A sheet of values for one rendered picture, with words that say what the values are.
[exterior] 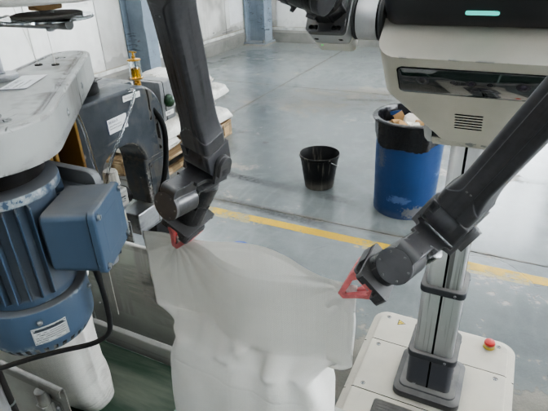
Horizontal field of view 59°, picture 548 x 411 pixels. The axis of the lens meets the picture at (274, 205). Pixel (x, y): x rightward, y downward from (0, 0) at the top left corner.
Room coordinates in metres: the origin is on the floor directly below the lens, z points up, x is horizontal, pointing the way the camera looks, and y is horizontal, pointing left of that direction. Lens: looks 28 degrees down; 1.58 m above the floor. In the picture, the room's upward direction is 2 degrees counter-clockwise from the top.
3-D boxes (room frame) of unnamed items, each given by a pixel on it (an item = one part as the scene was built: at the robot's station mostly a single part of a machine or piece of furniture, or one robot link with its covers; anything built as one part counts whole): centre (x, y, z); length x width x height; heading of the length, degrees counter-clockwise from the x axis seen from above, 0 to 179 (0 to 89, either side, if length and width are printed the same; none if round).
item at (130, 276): (1.47, 0.71, 0.54); 1.05 x 0.02 x 0.41; 63
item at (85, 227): (0.56, 0.25, 1.25); 0.10 x 0.08 x 0.12; 178
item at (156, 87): (1.10, 0.27, 1.29); 0.08 x 0.05 x 0.09; 63
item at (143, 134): (1.02, 0.43, 1.21); 0.30 x 0.25 x 0.30; 63
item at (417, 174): (2.88, -0.88, 0.32); 0.51 x 0.48 x 0.65; 153
